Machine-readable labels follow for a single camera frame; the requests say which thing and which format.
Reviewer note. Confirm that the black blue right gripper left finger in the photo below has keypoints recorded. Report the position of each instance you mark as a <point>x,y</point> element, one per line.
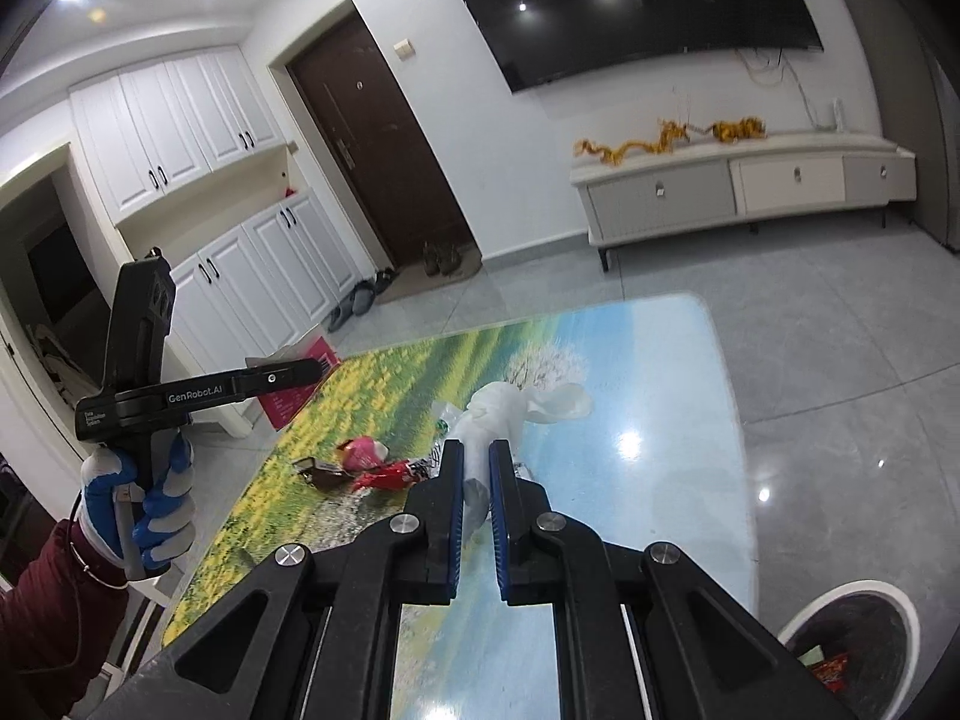
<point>432,567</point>

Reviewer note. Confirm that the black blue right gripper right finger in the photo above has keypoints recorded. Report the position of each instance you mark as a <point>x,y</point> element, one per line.
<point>526,573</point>

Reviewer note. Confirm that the red snack bag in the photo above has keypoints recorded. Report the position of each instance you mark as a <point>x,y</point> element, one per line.
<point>395,476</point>

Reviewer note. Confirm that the white tissue bag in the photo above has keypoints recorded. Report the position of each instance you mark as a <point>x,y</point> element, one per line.
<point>499,411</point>

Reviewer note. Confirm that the pink paper box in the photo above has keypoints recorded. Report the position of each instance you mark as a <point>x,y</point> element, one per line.
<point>283,405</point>

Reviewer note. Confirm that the white printed plastic bag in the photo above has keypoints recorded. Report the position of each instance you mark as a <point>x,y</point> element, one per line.
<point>444,416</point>

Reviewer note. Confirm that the dark red sleeve forearm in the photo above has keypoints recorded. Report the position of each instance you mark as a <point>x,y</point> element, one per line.
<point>58,622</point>

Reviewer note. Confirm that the white round trash bin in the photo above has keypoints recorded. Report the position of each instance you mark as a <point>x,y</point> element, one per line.
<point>862,640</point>

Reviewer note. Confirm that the blue white gloved left hand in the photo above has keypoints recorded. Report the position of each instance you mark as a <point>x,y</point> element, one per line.
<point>164,530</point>

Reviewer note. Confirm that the pink red small wrapper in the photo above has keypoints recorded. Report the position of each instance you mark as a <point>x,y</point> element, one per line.
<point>361,454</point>

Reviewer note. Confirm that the brown small wrapper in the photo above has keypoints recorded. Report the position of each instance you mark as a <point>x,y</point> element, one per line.
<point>324,475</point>

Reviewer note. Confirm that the grey slippers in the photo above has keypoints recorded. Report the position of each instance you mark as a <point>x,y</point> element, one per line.
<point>360,300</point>

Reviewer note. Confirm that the brown shoes pair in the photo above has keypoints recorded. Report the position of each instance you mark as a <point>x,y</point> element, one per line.
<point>441,260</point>

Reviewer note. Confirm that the dark brown door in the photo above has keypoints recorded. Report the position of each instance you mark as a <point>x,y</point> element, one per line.
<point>368,125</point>

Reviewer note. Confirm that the white grey TV console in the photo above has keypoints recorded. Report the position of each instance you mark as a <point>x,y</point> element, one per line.
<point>697,187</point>

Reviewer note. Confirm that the golden dragon ornament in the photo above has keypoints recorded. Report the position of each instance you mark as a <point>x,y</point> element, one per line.
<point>671,135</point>

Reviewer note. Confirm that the silver refrigerator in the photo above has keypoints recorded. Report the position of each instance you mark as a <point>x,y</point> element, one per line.
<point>938,206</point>

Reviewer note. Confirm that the white wall cabinet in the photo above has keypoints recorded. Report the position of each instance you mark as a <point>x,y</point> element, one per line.
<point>188,158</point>

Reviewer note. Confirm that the black wall television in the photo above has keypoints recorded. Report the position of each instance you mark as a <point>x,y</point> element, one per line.
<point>536,42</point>

